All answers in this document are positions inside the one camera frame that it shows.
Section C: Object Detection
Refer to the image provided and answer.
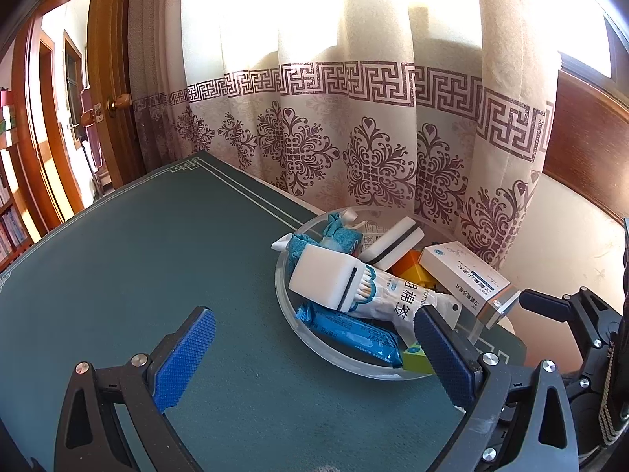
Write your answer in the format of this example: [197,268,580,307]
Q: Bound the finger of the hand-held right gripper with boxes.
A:
[519,288,626,371]

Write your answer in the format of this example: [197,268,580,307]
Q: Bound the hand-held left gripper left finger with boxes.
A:
[54,305,217,472]

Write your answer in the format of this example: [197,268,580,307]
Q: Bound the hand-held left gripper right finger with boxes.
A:
[414,305,578,472]

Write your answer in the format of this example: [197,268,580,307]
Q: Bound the white cotton swab bag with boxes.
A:
[344,265,465,350]

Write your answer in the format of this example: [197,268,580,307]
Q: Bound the white and blue box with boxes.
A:
[419,241,520,330]

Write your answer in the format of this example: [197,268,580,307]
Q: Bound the yellow toy brick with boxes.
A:
[400,263,438,288]

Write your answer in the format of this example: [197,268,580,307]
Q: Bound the blue cracker packet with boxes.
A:
[294,300,404,367]

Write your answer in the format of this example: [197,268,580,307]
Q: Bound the clear plastic bowl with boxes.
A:
[274,205,522,382]

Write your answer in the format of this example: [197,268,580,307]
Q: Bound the white sponge with black stripe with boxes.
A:
[287,245,367,313]
[358,216,424,264]

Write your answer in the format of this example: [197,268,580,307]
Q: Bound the blue cloth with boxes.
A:
[285,211,364,269]

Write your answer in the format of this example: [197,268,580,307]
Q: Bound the teal table mat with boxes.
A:
[0,151,526,472]

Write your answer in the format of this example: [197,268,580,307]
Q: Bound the rows of books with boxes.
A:
[0,177,28,261]

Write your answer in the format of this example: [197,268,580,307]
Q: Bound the wooden bookshelf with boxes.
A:
[0,88,37,266]

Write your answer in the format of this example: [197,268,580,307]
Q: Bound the patterned cream curtain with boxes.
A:
[130,0,610,276]

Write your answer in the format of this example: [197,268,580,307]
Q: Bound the stacked red green boxes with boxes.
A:
[0,88,15,148]

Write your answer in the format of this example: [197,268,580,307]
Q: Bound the wooden door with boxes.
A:
[86,0,148,192]

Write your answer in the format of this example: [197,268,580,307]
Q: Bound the metal bead chain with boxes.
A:
[598,341,621,439]

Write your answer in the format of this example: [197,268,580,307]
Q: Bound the brown wooden wall panel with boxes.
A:
[543,52,629,222]

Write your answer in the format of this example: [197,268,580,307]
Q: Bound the wooden door frame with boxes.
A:
[12,0,94,237]

